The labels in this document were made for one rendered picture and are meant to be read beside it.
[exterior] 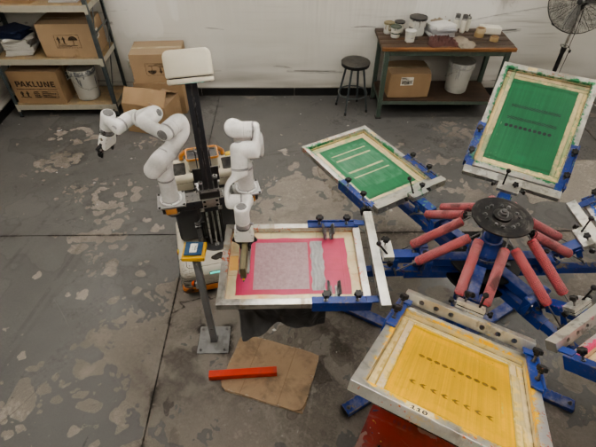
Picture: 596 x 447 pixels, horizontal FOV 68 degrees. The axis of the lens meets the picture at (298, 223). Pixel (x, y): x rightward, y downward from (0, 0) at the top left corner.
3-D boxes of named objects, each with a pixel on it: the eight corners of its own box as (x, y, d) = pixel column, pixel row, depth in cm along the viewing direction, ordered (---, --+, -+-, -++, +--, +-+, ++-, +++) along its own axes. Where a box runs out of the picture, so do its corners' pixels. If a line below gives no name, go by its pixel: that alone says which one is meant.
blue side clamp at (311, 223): (307, 233, 262) (308, 225, 258) (307, 228, 266) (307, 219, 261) (356, 233, 263) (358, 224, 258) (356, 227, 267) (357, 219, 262)
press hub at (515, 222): (419, 377, 297) (479, 239, 204) (408, 327, 325) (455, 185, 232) (476, 376, 298) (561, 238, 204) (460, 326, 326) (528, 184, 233)
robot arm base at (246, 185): (233, 180, 268) (231, 159, 257) (254, 176, 270) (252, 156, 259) (237, 195, 257) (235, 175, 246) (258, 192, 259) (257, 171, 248)
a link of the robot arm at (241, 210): (233, 191, 220) (253, 190, 221) (236, 207, 227) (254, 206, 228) (232, 211, 209) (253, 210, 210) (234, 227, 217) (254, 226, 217)
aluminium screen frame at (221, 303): (215, 309, 221) (215, 305, 218) (226, 228, 263) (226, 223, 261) (371, 307, 223) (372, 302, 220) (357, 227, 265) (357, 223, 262)
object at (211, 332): (196, 354, 308) (170, 263, 242) (200, 326, 324) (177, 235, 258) (228, 353, 308) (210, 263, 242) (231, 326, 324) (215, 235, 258)
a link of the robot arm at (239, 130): (223, 108, 215) (262, 106, 216) (231, 147, 250) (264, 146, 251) (223, 133, 210) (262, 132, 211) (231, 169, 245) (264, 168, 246)
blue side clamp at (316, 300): (311, 311, 222) (312, 303, 217) (311, 303, 226) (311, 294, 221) (370, 310, 223) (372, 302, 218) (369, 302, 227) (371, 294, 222)
